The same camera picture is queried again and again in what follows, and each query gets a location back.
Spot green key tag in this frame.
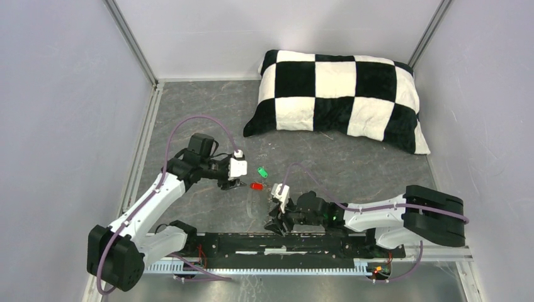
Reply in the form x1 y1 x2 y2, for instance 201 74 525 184
257 167 269 179

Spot aluminium frame post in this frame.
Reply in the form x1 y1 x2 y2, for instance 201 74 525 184
103 0 159 87
408 0 453 69

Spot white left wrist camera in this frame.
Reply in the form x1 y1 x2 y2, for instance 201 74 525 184
228 150 247 180

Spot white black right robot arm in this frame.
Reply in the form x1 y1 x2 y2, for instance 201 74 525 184
264 184 469 257

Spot black mounting base rail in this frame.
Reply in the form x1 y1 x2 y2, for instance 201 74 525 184
178 233 406 269

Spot black and white checkered pillow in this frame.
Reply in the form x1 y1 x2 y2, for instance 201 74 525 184
242 50 431 155

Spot white toothed cable duct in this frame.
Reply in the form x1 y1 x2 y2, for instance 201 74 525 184
144 258 378 277

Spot aluminium frame post right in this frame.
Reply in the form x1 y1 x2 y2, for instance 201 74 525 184
408 0 453 69

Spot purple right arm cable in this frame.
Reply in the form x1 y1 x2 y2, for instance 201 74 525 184
280 162 470 283

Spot red key tag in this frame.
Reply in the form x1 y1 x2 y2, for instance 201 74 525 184
249 182 264 191

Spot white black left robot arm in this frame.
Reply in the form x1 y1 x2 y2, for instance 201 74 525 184
86 133 247 291

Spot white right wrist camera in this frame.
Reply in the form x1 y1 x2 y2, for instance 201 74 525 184
271 183 290 213

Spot aluminium frame post left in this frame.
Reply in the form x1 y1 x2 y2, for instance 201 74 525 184
103 0 159 87

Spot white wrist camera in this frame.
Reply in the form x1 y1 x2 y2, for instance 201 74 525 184
228 150 247 180
271 183 290 213

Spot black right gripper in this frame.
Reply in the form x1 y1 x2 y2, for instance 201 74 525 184
264 196 325 237

